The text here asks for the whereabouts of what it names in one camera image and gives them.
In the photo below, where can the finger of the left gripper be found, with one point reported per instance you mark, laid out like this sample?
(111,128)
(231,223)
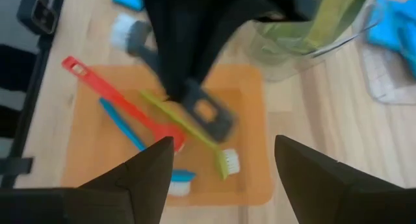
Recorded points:
(172,39)
(227,9)

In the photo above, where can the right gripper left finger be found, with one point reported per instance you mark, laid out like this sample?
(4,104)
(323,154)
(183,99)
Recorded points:
(130,198)

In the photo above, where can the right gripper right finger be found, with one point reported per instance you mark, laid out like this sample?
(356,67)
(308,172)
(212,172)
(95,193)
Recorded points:
(325,191)

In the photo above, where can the grey dish brush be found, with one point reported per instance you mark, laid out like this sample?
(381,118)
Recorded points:
(138,39)

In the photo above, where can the blue dish brush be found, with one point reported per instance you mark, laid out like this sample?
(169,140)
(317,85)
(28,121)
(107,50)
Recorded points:
(185,176)

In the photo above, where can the red dish brush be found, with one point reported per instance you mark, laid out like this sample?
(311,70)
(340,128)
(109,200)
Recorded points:
(113,94)

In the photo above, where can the green dish brush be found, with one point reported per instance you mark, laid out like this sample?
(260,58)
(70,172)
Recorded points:
(222,167)

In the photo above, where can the orange silicone mat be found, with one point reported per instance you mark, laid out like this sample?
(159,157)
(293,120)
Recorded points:
(97,172)

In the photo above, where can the black frame bracket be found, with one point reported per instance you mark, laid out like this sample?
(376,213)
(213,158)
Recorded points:
(16,165)

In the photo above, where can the small black camera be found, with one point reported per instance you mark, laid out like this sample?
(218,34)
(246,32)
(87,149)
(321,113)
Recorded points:
(39,13)

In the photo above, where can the black aluminium table frame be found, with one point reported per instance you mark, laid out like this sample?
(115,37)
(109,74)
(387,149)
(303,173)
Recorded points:
(32,97)

